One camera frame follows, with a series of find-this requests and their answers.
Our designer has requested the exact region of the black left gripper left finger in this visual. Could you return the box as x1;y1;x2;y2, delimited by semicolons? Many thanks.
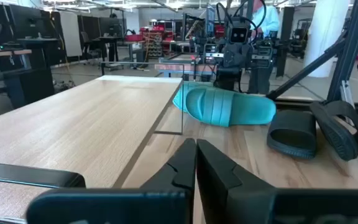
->
26;138;197;224

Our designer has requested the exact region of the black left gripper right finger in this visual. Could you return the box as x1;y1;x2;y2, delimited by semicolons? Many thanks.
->
196;139;358;224

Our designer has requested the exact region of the green rubber slide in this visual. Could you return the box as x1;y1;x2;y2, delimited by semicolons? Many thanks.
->
185;86;277;128
172;81;214;113

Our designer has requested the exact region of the black rubber slide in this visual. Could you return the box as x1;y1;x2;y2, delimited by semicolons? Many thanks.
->
266;110;318;161
309;100;358;162

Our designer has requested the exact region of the person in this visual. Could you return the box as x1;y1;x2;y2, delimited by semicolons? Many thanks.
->
249;0;282;95

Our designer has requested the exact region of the red tool cabinet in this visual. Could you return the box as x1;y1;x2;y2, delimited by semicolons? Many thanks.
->
139;25;168;59

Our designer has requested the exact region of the white round column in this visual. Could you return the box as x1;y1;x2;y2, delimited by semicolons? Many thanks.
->
303;0;351;78

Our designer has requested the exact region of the white board panel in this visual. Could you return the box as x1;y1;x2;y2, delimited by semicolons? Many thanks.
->
59;11;83;58

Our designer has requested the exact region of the black standing desk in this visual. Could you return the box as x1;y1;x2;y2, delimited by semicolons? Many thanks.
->
0;37;60;108

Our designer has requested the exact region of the black metal rig frame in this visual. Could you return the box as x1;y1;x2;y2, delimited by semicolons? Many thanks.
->
265;0;358;144

